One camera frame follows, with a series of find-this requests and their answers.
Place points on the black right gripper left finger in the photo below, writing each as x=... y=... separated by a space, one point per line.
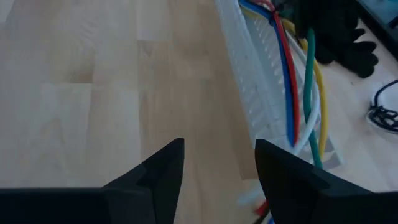
x=161 y=180

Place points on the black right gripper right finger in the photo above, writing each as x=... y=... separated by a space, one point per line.
x=286 y=183

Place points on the black knit work glove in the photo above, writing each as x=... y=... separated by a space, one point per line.
x=342 y=37

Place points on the clear safety glasses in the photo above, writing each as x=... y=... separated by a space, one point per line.
x=384 y=116

